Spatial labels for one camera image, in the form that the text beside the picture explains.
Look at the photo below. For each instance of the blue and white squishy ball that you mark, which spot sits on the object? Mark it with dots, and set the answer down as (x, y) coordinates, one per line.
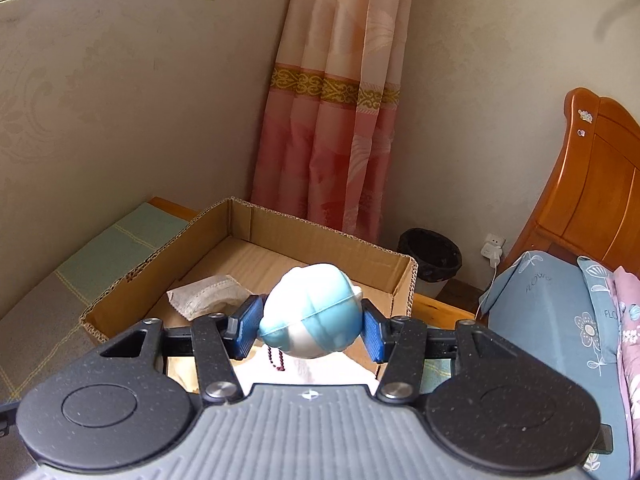
(312, 310)

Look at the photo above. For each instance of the wooden bed headboard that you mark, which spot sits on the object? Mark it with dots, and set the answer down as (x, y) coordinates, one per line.
(590, 185)

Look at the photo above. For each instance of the pink floral quilt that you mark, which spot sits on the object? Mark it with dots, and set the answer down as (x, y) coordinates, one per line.
(630, 340)

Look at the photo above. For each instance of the white wall socket with charger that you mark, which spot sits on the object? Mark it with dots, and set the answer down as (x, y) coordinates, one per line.
(492, 247)

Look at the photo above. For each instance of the blue floral bed sheet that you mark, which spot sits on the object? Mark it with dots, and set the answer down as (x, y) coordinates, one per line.
(545, 320)

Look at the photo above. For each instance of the black trash bin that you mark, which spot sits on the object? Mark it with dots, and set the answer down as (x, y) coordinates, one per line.
(430, 260)

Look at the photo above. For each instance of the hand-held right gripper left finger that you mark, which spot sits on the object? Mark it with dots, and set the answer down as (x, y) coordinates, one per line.
(247, 327)

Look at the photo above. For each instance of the pink patterned curtain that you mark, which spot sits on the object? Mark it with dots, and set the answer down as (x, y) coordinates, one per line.
(340, 110)

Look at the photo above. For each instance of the plaid grey and green blanket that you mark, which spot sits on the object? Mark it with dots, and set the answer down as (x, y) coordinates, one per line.
(75, 280)

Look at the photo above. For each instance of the white cloth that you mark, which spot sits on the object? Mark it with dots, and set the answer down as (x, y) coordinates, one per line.
(330, 371)

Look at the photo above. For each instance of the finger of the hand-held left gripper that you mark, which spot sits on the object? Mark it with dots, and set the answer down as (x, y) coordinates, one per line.
(7, 417)

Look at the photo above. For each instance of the black smartphone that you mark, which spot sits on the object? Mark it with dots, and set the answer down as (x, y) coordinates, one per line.
(604, 438)

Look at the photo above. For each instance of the cardboard box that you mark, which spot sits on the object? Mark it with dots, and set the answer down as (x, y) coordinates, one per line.
(280, 255)

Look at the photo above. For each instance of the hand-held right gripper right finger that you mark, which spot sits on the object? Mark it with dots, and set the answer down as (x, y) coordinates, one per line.
(372, 335)

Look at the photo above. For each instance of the blue floral pillow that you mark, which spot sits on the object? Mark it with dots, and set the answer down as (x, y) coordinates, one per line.
(602, 310)

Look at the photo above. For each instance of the grey face mask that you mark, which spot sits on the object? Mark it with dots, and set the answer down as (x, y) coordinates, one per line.
(210, 295)

